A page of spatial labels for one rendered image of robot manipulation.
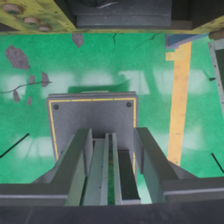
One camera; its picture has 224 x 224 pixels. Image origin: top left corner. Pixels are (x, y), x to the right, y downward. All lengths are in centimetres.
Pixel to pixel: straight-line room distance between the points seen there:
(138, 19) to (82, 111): 75
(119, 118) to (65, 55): 75
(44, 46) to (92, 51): 43
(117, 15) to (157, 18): 17
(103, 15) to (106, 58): 77
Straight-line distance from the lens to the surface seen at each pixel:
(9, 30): 89
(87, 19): 74
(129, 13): 75
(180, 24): 83
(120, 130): 124
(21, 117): 178
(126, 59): 148
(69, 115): 124
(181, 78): 162
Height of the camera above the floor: 147
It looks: 75 degrees down
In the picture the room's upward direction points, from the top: 177 degrees clockwise
